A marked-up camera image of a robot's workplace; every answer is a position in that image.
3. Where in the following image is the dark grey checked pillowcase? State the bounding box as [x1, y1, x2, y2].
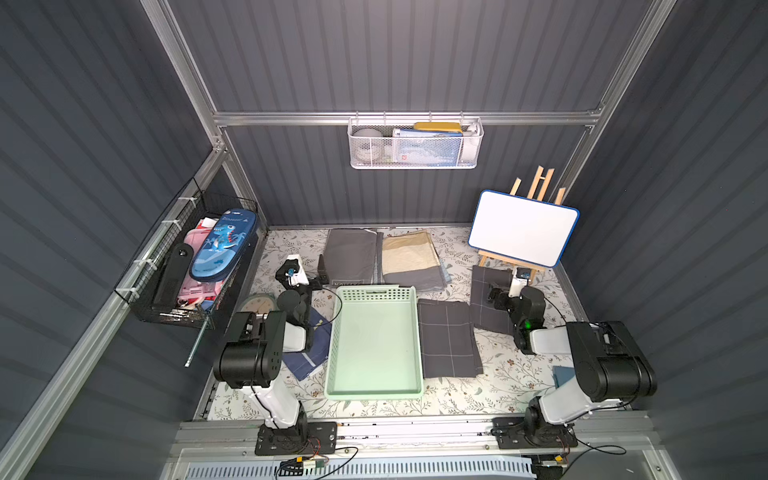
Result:
[417, 299, 483, 379]

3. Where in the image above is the beige and grey pillowcase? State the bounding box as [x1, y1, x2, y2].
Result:
[381, 230, 448, 292]

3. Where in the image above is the mint green plastic basket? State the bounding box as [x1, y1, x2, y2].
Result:
[324, 285, 424, 401]

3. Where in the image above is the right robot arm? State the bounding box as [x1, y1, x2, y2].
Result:
[482, 270, 658, 438]

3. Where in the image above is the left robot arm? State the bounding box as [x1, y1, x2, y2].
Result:
[213, 254, 317, 435]

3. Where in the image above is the plain grey folded pillowcase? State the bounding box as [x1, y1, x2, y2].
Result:
[323, 228, 383, 286]

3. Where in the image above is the navy blue folded cloth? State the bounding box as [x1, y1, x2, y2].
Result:
[283, 308, 332, 381]

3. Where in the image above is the black remote in basket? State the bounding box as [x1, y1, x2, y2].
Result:
[151, 243, 194, 311]

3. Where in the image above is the blue packet in basket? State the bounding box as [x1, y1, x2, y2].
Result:
[392, 129, 463, 168]

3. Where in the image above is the yellow item in basket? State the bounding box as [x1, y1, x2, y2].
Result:
[413, 122, 463, 134]

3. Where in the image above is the green round clock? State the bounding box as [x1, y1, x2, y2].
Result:
[236, 293, 277, 314]

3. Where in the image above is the white board on easel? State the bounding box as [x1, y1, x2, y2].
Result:
[467, 166, 580, 271]

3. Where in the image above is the blue shark pencil case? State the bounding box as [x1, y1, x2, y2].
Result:
[189, 209, 258, 283]

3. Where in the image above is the floral table cloth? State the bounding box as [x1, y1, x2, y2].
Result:
[206, 226, 586, 421]

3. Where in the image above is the teal cloth piece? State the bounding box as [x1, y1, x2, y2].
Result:
[552, 366, 575, 388]

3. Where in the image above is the white tape roll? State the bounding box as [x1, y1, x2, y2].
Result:
[350, 128, 384, 164]

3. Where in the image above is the black wire side basket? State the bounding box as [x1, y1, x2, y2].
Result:
[116, 183, 262, 329]

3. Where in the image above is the white wire wall basket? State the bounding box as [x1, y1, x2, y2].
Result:
[347, 116, 485, 170]

